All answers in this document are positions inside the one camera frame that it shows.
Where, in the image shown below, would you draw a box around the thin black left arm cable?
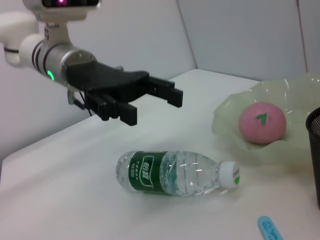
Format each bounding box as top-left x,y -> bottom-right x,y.
66,84 -> 94,118

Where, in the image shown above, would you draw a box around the black mesh pen cup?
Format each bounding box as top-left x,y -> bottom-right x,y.
305,106 -> 320,211

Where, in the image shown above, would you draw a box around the pink toy peach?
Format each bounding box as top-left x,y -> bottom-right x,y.
238,100 -> 287,146

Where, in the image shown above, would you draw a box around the pale green wavy fruit bowl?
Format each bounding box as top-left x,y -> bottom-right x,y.
211,72 -> 320,166

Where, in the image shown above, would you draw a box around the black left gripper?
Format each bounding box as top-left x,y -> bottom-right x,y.
64,60 -> 185,126

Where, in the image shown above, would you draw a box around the clear green label water bottle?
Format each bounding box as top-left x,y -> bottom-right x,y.
115,150 -> 242,198

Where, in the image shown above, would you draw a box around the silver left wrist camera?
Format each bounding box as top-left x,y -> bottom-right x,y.
22,0 -> 103,24

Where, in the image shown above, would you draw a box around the blue capped scissors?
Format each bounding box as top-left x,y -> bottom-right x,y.
257,215 -> 285,240

